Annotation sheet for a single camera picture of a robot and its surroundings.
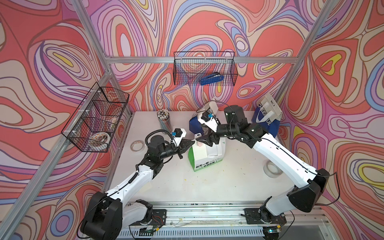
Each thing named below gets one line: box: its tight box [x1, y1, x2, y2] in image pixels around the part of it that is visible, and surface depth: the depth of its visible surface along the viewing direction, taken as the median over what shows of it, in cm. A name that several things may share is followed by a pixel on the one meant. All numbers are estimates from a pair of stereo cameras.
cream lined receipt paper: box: [192, 141, 208, 161], surface depth 78 cm
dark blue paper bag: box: [251, 92, 283, 138], surface depth 95 cm
